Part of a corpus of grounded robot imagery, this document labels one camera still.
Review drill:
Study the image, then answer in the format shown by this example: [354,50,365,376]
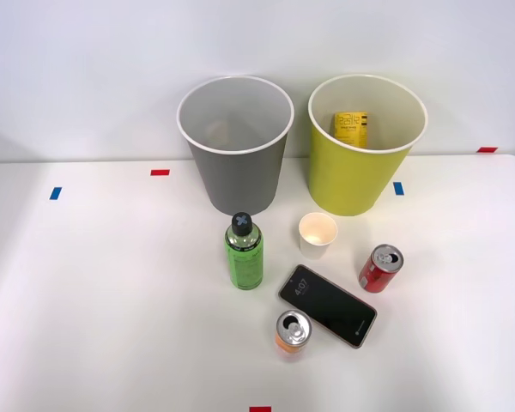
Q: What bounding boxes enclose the black smartphone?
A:
[277,264,378,350]

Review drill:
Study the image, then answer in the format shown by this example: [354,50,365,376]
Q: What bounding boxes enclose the grey plastic waste bin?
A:
[175,75,295,217]

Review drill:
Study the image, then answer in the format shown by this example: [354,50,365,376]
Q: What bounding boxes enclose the green bottle with black cap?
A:
[222,211,265,291]

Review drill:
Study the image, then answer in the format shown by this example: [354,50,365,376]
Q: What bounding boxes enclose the red drink can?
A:
[358,244,405,294]

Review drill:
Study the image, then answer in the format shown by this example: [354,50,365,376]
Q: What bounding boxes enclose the yellow-green plastic waste bin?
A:
[306,73,429,217]

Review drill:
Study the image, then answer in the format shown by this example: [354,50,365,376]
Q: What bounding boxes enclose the yellow drink can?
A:
[334,111,369,148]

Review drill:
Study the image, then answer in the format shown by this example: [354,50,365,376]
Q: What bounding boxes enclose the orange drink can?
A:
[275,309,313,363]

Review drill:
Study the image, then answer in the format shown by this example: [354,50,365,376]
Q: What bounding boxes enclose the white paper cup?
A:
[298,212,339,262]

